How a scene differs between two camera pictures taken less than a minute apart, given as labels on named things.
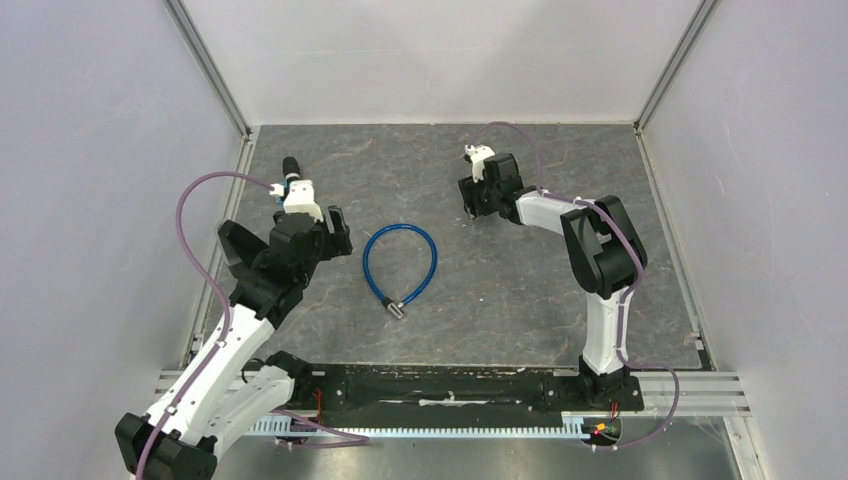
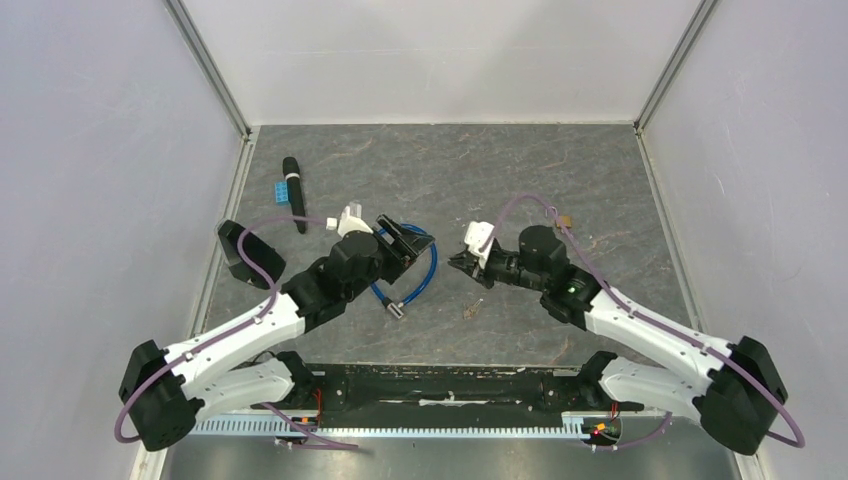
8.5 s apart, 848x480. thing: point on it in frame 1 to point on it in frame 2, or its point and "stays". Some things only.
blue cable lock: (388, 303) stays
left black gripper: (337, 243) to (402, 251)
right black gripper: (471, 191) to (469, 264)
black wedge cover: (238, 243) stays
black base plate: (389, 396) stays
